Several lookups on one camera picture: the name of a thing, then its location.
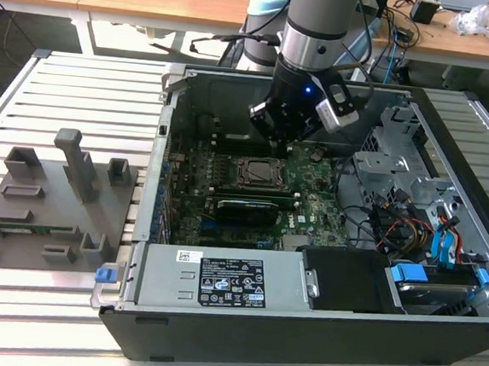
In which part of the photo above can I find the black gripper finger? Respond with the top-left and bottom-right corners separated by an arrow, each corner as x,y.
281,115 -> 319,161
246,100 -> 288,158

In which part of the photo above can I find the metal socket cover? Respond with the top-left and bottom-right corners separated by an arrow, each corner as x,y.
234,154 -> 289,192

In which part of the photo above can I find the CPU socket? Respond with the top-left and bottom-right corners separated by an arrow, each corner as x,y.
230,151 -> 291,195

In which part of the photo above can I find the RAM slot with white clips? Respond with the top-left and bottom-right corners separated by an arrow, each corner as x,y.
209,184 -> 301,200
212,129 -> 275,146
207,193 -> 302,209

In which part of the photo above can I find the green motherboard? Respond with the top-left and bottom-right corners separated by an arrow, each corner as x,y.
157,128 -> 358,261

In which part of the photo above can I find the pale blue teach pendant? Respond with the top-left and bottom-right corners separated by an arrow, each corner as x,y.
347,20 -> 379,75

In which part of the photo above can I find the silver metal drive cage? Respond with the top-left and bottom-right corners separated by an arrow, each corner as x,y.
346,101 -> 469,219

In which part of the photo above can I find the black graphics card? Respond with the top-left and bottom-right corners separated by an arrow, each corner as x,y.
212,195 -> 282,229

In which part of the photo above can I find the grey chipset heatsink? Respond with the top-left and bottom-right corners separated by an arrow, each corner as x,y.
282,233 -> 306,253

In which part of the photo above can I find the small black box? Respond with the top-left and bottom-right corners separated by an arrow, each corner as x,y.
410,0 -> 440,25

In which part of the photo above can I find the wooden desk with white legs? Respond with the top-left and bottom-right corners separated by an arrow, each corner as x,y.
371,0 -> 489,85
0,0 -> 261,70

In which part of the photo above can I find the hard disk in blue carrier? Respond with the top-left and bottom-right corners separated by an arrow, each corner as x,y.
381,258 -> 489,322

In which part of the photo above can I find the flat grey device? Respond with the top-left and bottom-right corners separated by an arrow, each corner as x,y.
438,0 -> 489,14

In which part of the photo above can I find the silver power supply unit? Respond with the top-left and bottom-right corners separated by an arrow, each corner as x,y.
130,237 -> 317,325

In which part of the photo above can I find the clear plastic bag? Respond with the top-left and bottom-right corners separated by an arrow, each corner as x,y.
448,2 -> 489,38

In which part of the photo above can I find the open black PC case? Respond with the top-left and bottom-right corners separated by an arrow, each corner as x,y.
84,56 -> 489,366

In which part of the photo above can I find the blue case latch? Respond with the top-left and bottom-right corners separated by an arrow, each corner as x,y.
95,265 -> 118,287

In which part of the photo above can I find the grey plastic parts rack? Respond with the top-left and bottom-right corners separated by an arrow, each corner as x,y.
0,121 -> 145,279

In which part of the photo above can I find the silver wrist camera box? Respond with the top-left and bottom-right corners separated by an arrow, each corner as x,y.
312,80 -> 364,137

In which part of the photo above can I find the black looped wire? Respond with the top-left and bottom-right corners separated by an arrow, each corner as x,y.
326,154 -> 387,252

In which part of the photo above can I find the blue network cable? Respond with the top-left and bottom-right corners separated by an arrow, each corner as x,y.
383,26 -> 407,84

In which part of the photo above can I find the red yellow black wire bundle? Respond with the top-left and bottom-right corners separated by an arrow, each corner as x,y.
375,213 -> 435,256

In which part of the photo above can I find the blue flat data wire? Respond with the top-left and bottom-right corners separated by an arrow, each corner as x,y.
440,215 -> 462,271
428,227 -> 451,270

